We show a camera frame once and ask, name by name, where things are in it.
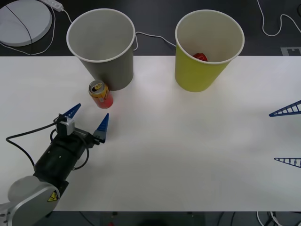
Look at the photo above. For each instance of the red and yellow drink can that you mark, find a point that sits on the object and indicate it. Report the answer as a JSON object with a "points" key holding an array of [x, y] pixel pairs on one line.
{"points": [[103, 99]]}

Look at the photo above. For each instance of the yellow-green plastic bin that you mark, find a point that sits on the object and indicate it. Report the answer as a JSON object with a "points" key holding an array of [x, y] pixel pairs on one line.
{"points": [[195, 75]]}

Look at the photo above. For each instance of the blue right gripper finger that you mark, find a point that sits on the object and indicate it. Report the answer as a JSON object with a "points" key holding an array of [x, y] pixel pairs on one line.
{"points": [[277, 159], [272, 115]]}

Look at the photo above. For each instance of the white power strip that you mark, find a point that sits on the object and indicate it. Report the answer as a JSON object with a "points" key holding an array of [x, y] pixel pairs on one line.
{"points": [[55, 4]]}

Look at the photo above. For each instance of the silver and black left arm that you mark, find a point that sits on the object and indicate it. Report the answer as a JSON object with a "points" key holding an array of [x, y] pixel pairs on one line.
{"points": [[49, 162]]}

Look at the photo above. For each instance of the grey plastic bin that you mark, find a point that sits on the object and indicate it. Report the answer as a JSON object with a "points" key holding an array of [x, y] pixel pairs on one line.
{"points": [[110, 75]]}

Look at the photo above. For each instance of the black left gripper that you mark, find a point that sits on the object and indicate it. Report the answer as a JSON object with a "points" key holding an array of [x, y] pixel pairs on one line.
{"points": [[81, 136]]}

